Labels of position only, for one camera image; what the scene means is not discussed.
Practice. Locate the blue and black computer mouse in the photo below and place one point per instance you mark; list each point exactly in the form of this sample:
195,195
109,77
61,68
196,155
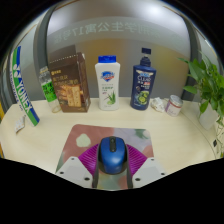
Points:
112,155

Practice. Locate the brown cardboard box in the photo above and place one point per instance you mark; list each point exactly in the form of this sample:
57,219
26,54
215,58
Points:
70,83

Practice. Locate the white green blue tube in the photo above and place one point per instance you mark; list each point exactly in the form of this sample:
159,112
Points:
23,90

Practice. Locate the pastel patterned mouse pad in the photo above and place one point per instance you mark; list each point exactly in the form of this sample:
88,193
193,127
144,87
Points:
85,136

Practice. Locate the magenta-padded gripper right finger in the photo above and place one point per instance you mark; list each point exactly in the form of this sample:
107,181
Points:
136,160

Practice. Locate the small white jar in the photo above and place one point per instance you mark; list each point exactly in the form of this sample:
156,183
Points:
173,106

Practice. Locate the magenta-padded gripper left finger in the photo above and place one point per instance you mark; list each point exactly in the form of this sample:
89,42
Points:
87,160

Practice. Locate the crumpled white tissue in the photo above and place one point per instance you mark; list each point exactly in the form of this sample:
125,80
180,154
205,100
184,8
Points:
158,104

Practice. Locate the clear bottle with green label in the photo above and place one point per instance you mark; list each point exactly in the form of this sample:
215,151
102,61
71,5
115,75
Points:
50,91

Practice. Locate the white bottle with blue cap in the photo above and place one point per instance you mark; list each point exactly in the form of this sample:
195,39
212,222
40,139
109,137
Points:
107,85

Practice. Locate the green plant in white pot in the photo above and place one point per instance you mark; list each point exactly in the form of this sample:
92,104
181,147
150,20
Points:
206,83

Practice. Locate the dark blue pump bottle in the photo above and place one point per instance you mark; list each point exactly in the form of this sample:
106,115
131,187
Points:
142,86

